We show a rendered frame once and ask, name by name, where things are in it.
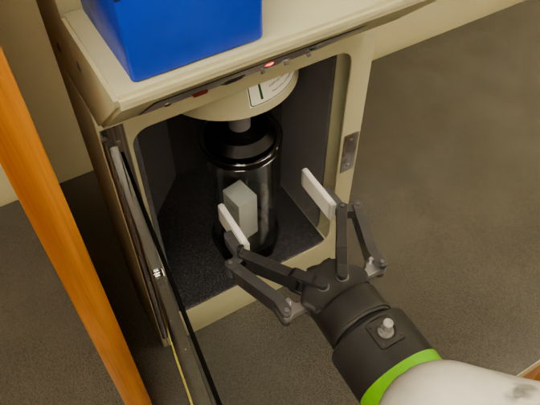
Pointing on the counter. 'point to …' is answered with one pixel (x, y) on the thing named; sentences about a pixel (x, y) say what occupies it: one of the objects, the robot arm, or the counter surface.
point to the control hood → (345, 13)
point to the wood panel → (62, 235)
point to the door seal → (173, 287)
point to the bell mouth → (247, 100)
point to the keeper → (349, 152)
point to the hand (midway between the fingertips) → (270, 202)
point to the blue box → (172, 30)
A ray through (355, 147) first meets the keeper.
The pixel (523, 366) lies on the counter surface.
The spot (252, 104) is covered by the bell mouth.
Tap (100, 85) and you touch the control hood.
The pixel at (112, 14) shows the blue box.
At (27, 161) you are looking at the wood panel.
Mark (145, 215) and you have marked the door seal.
